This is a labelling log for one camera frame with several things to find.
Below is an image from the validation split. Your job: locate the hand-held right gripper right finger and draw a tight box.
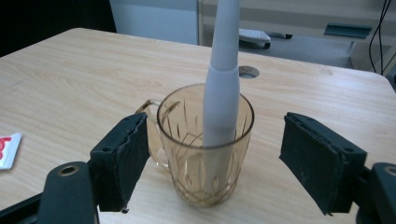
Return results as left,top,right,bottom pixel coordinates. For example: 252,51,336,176
278,112,368,217

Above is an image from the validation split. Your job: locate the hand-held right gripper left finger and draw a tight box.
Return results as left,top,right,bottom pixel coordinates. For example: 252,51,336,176
90,112,151,214

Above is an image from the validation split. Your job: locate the amber glass mug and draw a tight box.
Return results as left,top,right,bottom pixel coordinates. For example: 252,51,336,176
134,83,255,208

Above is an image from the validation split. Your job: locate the grey electric toothbrush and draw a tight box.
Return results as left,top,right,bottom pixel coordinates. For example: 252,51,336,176
201,0,242,188

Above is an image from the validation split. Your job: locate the white toothpaste tube red label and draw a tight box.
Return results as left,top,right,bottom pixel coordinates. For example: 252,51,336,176
0,132,22,171

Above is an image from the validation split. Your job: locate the white flat device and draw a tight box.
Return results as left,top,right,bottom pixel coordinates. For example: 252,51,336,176
238,28,272,45

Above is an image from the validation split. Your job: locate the white cabinet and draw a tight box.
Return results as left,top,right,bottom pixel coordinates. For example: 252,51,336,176
108,0,200,45

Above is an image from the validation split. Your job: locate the beige drawer unit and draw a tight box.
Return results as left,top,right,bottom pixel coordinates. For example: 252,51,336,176
199,0,396,74

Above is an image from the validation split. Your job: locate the round grey cable grommet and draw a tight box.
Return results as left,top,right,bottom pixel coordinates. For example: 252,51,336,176
238,65,261,79

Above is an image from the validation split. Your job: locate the grey-green drawer handle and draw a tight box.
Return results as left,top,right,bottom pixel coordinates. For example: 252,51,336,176
323,22,373,39

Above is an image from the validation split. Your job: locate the black cable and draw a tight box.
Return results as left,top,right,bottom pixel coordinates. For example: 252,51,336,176
368,0,393,76

